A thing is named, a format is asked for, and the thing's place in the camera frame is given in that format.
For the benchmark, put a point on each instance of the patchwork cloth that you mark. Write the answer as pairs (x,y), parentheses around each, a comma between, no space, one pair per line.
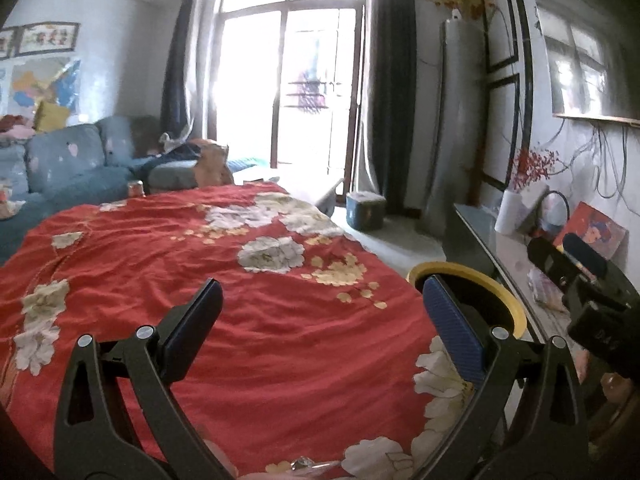
(10,202)

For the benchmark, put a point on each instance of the grey standing air conditioner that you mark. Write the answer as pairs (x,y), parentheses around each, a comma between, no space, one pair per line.
(457,120)

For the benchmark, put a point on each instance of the white vase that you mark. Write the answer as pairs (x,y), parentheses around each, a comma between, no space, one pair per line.
(507,212)

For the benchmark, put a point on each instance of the framed calligraphy picture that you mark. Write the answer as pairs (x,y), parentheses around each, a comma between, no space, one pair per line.
(49,37)
(7,42)

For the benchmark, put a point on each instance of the person's right hand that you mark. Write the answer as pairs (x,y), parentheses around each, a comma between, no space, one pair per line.
(615,387)

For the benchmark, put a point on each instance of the book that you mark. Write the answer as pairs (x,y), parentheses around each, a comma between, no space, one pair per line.
(260,179)

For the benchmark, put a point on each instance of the metal can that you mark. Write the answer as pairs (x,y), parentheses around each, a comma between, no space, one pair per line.
(136,188)

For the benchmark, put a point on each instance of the glass balcony door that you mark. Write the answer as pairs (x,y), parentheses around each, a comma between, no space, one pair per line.
(260,60)

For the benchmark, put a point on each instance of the country map poster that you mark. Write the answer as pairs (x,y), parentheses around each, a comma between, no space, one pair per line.
(47,85)

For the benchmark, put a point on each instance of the dark curtain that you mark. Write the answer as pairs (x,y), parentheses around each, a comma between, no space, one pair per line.
(180,60)
(390,85)

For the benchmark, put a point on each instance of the grey television cabinet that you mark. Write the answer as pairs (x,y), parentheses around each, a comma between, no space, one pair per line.
(480,240)

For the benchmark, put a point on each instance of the pile of clothes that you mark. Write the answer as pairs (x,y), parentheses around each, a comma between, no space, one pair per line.
(15,130)

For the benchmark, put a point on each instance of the blue storage box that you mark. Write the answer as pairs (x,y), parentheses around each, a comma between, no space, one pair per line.
(365,210)

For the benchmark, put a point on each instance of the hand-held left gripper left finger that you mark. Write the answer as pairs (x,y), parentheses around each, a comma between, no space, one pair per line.
(192,330)

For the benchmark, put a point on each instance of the round black-rimmed mirror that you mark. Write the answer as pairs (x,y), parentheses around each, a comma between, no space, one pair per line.
(555,215)

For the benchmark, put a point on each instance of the white carton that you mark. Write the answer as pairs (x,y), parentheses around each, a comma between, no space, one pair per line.
(534,200)

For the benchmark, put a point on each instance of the yellow pillow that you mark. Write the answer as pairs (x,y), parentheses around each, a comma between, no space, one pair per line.
(50,116)

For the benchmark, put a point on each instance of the brown paper bag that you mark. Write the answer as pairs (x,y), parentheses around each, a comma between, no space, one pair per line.
(212,165)

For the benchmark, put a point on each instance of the blue floral sofa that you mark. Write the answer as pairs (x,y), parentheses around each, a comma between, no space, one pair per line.
(65,160)

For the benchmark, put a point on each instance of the black bin with yellow rim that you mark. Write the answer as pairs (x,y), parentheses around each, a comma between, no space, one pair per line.
(492,305)

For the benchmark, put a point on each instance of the red picture box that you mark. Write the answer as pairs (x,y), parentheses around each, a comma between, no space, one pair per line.
(597,227)

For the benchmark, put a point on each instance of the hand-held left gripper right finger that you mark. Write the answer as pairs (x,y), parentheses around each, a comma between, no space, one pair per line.
(452,330)

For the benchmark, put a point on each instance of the dark clothing heap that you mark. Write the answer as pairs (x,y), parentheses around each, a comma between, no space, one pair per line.
(185,147)

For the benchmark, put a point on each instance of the wall television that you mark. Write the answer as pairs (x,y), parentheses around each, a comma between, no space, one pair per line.
(585,60)

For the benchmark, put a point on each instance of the person's left hand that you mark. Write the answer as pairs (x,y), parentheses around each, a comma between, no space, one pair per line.
(220,457)

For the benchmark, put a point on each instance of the red floral blanket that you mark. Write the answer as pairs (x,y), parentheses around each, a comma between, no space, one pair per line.
(250,335)

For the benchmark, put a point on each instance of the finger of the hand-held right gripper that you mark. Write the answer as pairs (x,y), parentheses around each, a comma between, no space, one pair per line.
(550,260)
(585,252)

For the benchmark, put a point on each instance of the hanging laundry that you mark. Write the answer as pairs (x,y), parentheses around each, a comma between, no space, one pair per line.
(311,75)

